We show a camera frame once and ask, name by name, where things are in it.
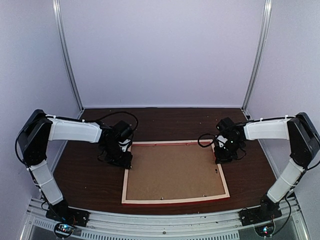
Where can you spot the left round led board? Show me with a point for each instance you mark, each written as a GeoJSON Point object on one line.
{"type": "Point", "coordinates": [63, 230]}

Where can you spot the left aluminium corner post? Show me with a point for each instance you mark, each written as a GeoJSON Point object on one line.
{"type": "Point", "coordinates": [56, 4]}

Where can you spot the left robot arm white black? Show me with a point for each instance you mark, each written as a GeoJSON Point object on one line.
{"type": "Point", "coordinates": [41, 129]}

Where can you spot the right aluminium corner post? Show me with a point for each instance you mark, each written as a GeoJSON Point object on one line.
{"type": "Point", "coordinates": [264, 30]}

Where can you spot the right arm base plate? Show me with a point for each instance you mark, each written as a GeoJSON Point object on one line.
{"type": "Point", "coordinates": [252, 216]}

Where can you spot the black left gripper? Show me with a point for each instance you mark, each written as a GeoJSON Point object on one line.
{"type": "Point", "coordinates": [124, 162]}

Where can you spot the brown backing board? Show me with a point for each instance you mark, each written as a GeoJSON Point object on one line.
{"type": "Point", "coordinates": [172, 172]}

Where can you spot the red wooden picture frame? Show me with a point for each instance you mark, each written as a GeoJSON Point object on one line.
{"type": "Point", "coordinates": [175, 200]}

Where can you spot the right round led board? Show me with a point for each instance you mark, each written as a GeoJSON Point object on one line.
{"type": "Point", "coordinates": [265, 230]}

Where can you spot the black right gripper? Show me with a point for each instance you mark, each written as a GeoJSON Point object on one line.
{"type": "Point", "coordinates": [220, 159]}

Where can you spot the aluminium front rail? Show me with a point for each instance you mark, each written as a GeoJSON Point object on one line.
{"type": "Point", "coordinates": [224, 225]}

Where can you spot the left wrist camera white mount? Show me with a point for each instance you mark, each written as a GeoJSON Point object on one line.
{"type": "Point", "coordinates": [125, 145]}

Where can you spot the round led board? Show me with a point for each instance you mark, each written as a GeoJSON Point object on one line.
{"type": "Point", "coordinates": [265, 230]}
{"type": "Point", "coordinates": [63, 230]}

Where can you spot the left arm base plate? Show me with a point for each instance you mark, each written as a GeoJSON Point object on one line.
{"type": "Point", "coordinates": [70, 216]}

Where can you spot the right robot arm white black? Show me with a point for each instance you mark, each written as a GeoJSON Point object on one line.
{"type": "Point", "coordinates": [290, 142]}

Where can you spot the aluminium corner post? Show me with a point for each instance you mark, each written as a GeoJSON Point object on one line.
{"type": "Point", "coordinates": [56, 4]}
{"type": "Point", "coordinates": [264, 30]}

